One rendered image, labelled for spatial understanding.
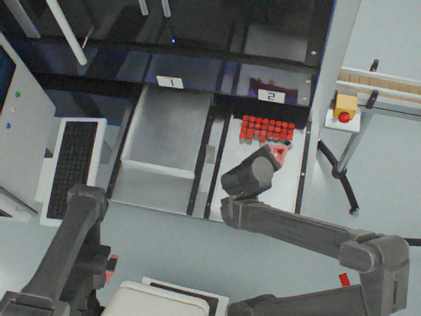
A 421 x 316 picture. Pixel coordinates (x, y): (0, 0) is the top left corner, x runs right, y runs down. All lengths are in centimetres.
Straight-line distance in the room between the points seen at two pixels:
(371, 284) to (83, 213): 57
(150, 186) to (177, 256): 88
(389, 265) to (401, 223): 177
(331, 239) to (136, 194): 87
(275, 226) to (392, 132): 187
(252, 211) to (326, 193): 152
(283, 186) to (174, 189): 36
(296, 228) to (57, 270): 44
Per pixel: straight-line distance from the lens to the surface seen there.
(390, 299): 73
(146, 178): 150
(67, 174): 166
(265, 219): 90
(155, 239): 235
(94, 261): 106
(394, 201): 250
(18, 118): 156
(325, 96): 141
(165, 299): 94
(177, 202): 146
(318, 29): 116
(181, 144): 153
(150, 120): 159
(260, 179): 92
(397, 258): 72
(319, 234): 79
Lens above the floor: 225
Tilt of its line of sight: 66 degrees down
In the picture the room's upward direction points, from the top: 9 degrees counter-clockwise
